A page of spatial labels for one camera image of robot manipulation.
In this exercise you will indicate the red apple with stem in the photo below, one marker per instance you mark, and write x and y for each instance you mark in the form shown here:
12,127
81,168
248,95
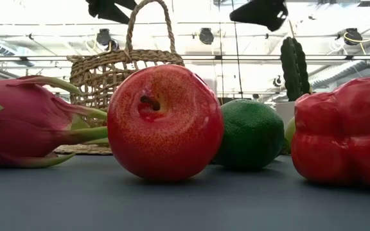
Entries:
165,134

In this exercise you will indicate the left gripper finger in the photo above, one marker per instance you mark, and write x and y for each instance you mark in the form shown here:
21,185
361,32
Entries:
128,3
101,8

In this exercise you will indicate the pink dragon fruit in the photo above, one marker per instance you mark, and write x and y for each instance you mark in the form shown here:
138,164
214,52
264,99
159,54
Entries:
21,122

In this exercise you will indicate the long horizontal ceiling rail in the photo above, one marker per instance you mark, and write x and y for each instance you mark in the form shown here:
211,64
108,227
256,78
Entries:
252,58

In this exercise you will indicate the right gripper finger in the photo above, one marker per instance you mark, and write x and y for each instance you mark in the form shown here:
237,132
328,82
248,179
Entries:
262,13

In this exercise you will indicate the red bell pepper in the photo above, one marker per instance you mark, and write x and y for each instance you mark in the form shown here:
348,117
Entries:
342,134

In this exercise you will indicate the black round ceiling fixture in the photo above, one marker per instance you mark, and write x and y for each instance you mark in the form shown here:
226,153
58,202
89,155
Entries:
103,37
277,81
352,34
206,36

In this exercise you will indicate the green cactus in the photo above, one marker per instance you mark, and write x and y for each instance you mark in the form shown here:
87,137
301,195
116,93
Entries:
292,70

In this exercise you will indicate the large green lime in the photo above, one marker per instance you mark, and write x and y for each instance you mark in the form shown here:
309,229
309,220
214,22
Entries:
252,138

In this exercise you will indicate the thin black vertical pole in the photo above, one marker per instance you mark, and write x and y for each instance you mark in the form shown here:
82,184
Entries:
221,48

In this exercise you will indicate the yellow-green pear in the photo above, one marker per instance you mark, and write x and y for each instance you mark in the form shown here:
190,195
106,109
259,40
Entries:
290,136

